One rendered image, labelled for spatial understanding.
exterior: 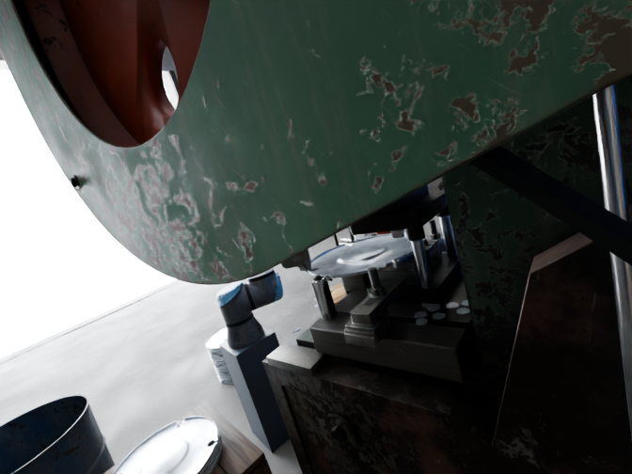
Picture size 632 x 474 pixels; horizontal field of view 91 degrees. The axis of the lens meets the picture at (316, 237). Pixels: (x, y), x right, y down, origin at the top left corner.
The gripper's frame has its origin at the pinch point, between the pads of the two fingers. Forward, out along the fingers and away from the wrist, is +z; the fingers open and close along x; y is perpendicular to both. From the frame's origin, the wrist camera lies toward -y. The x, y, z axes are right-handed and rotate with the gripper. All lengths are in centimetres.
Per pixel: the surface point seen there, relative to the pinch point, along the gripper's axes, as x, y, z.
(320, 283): 9.0, 8.9, 4.9
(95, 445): -89, 42, 6
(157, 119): 22.7, 29.8, -26.8
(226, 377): -134, -24, 20
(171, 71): -278, -271, -406
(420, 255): 26.4, 0.0, 11.4
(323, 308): 5.8, 9.2, 9.7
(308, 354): -2.1, 13.0, 15.9
